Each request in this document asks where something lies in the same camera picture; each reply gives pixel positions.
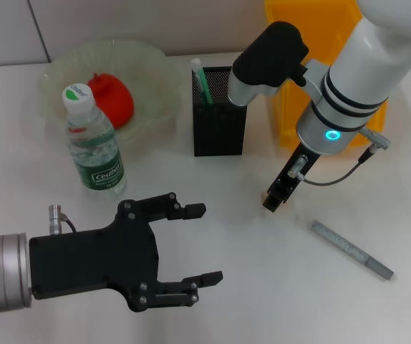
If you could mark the clear wavy glass fruit plate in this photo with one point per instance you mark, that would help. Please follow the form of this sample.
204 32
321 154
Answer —
155 86

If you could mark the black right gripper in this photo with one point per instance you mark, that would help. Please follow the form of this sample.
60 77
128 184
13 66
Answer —
291 172

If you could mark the grey pen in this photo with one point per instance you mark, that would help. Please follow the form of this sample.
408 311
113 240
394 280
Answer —
348 247

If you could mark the yellow plastic bin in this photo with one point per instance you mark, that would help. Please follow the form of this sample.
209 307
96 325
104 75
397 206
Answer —
327 36

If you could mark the green pen with white cap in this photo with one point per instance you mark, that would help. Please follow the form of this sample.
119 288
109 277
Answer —
203 86

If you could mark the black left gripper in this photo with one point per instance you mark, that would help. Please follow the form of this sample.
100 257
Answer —
94 261

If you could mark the black mesh pen holder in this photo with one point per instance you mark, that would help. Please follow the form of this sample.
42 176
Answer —
218 129

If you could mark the clear green-label water bottle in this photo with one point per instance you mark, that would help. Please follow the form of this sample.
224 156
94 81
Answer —
96 157

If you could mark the red-orange toy fruit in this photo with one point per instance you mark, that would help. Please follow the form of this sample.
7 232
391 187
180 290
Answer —
119 104

